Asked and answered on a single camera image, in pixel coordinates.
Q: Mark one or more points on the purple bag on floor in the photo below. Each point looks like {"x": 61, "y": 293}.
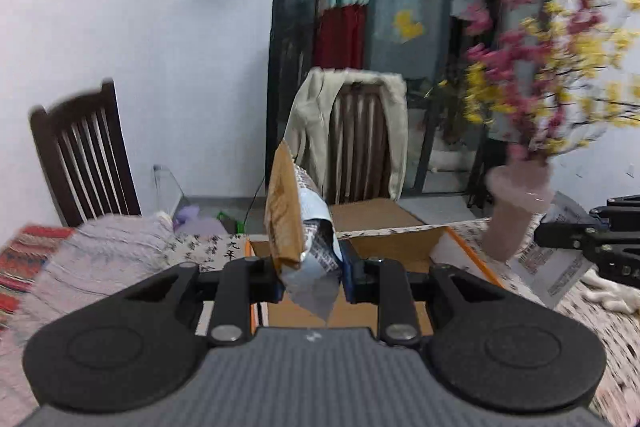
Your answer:
{"x": 188, "y": 220}

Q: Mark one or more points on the white gloves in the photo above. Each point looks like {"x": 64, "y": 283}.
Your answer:
{"x": 609, "y": 295}

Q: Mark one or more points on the wooden chair with jacket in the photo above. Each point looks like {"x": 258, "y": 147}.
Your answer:
{"x": 358, "y": 148}

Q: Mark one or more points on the silver brown snack packet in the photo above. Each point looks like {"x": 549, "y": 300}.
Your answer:
{"x": 302, "y": 238}

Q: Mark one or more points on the pink yellow flower branches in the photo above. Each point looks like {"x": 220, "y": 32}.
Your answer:
{"x": 544, "y": 75}

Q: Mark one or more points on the pink patterned blanket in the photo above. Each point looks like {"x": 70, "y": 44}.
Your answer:
{"x": 101, "y": 257}

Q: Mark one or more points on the dark wooden chair left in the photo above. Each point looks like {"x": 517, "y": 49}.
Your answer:
{"x": 83, "y": 156}

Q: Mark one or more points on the pink vase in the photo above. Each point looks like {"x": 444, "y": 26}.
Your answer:
{"x": 521, "y": 191}

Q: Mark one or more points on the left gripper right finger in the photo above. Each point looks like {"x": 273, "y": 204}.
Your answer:
{"x": 382, "y": 283}

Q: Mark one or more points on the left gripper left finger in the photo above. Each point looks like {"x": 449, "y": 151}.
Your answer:
{"x": 242, "y": 284}

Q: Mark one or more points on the red hanging garment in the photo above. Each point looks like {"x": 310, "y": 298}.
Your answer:
{"x": 339, "y": 37}

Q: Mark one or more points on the beige jacket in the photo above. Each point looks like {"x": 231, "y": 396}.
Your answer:
{"x": 307, "y": 130}

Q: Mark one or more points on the orange cardboard box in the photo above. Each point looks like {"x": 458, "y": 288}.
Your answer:
{"x": 417, "y": 249}

